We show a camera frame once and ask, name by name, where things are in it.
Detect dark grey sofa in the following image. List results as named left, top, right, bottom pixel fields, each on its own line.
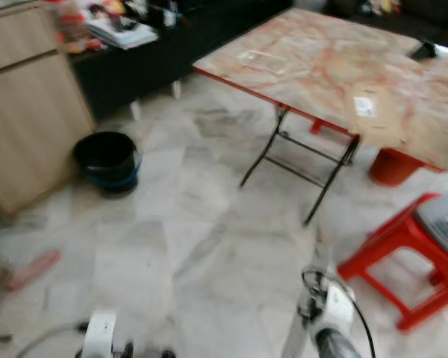
left=325, top=0, right=448, bottom=44

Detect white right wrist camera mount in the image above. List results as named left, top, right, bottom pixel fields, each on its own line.
left=317, top=279, right=357, bottom=338

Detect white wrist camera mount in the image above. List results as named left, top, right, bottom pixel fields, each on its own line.
left=317, top=279, right=357, bottom=338
left=81, top=309, right=119, bottom=358

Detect brown cardboard envelope with label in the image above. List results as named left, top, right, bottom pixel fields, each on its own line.
left=343, top=81, right=416, bottom=148

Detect red and yellow plush toy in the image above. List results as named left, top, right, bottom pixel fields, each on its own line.
left=361, top=0, right=402, bottom=16

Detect red slipper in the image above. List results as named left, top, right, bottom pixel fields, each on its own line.
left=8, top=249, right=63, bottom=292

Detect red plastic stool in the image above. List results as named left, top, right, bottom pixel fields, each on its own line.
left=337, top=192, right=448, bottom=333

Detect black metal table leg frame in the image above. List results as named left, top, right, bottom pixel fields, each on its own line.
left=238, top=104, right=364, bottom=227

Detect red plastic bucket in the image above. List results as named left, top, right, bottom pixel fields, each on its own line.
left=367, top=146, right=423, bottom=188

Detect light wooden cabinet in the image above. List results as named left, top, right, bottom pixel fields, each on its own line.
left=0, top=0, right=99, bottom=218

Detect colourful toy figures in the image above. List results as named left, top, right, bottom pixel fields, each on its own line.
left=49, top=0, right=128, bottom=53

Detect stack of white papers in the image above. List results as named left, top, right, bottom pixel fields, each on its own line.
left=85, top=18, right=158, bottom=50

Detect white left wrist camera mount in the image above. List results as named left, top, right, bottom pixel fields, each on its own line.
left=81, top=309, right=119, bottom=358

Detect black bucket with blue rim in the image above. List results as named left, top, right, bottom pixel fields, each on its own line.
left=72, top=131, right=142, bottom=197

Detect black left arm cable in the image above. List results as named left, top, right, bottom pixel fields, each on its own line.
left=22, top=321, right=89, bottom=358

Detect grey item on stool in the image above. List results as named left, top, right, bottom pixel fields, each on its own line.
left=414, top=195, right=448, bottom=263

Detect small red stool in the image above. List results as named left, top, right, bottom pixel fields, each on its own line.
left=309, top=117, right=356, bottom=136

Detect black phone stand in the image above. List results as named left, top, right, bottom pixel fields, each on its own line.
left=408, top=40, right=438, bottom=61

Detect clear plastic tray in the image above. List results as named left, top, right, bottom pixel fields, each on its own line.
left=237, top=48, right=293, bottom=76

